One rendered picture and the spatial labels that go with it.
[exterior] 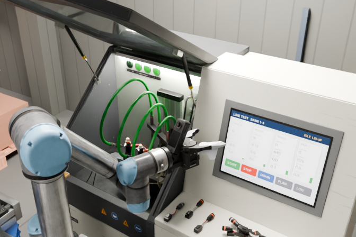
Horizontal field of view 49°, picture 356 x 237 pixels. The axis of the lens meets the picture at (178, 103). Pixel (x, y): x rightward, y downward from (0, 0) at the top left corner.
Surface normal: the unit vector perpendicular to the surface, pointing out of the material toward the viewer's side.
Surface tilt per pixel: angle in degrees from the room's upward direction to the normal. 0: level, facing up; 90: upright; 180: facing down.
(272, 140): 76
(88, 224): 90
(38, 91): 90
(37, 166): 83
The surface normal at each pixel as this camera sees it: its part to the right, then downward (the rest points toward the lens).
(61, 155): 0.55, 0.26
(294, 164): -0.53, 0.15
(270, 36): -0.51, 0.39
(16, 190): 0.01, -0.89
